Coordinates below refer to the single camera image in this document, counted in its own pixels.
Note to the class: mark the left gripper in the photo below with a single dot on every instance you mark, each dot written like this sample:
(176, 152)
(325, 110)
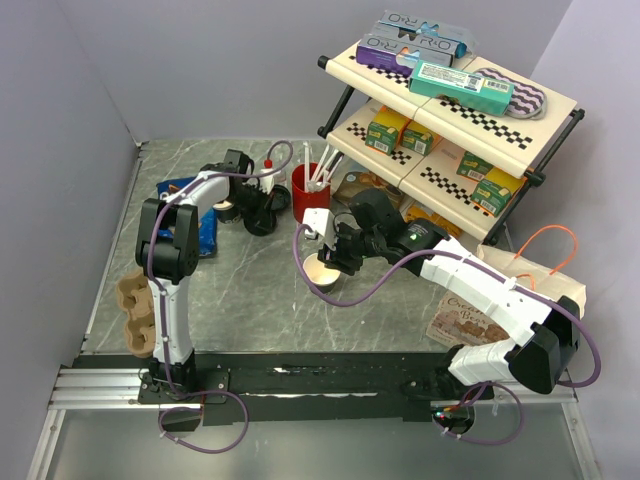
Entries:
(265, 198)

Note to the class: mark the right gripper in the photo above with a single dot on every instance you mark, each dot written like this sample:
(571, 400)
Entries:
(332, 253)

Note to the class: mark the black coffee cup lid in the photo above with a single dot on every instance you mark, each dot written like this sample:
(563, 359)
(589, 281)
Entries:
(280, 198)
(262, 223)

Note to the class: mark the black paper coffee cup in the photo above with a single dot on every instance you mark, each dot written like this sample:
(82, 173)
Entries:
(323, 277)

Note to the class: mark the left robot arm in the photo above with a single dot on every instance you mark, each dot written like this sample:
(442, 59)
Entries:
(168, 251)

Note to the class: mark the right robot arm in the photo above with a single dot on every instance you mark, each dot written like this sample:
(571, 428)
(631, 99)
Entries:
(542, 333)

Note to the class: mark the brown paper takeout bag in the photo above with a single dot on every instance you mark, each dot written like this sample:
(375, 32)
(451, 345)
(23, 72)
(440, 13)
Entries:
(481, 308)

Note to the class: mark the blue Doritos chip bag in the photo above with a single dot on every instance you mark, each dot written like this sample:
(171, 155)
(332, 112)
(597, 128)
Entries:
(207, 220)

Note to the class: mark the brown snack bag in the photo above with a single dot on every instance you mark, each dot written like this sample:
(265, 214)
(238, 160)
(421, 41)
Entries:
(355, 182)

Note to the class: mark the red straw holder cup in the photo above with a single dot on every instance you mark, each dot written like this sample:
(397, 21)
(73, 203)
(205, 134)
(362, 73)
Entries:
(301, 200)

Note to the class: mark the orange snack packet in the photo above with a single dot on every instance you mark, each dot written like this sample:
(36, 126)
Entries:
(418, 211)

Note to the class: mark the white wrapped straws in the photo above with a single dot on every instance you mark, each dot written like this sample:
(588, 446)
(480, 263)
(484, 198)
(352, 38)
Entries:
(320, 178)

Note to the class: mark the green yellow box far left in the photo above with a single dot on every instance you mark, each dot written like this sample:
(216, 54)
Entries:
(385, 130)

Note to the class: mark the green yellow box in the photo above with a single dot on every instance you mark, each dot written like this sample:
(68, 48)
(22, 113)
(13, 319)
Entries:
(495, 191)
(419, 138)
(473, 167)
(385, 130)

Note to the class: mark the cardboard cup carrier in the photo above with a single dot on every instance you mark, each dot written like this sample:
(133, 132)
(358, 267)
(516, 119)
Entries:
(135, 300)

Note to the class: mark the cream two-tier shelf rack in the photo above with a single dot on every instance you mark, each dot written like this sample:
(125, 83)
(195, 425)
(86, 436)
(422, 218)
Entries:
(521, 148)

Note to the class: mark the green yellow box right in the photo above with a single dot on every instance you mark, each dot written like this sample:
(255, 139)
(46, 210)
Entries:
(495, 191)

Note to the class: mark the purple toothpaste box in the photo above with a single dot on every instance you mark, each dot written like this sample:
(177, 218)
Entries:
(395, 56)

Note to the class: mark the teal toothpaste box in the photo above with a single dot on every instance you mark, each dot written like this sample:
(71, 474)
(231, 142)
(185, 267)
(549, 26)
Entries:
(469, 90)

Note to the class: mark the blue grey toothpaste box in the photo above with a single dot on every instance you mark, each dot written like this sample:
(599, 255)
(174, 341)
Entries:
(430, 26)

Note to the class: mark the purple wavy sleep mask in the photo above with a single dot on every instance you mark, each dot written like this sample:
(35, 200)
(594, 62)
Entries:
(527, 101)

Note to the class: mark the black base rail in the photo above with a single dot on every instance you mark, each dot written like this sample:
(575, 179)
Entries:
(267, 386)

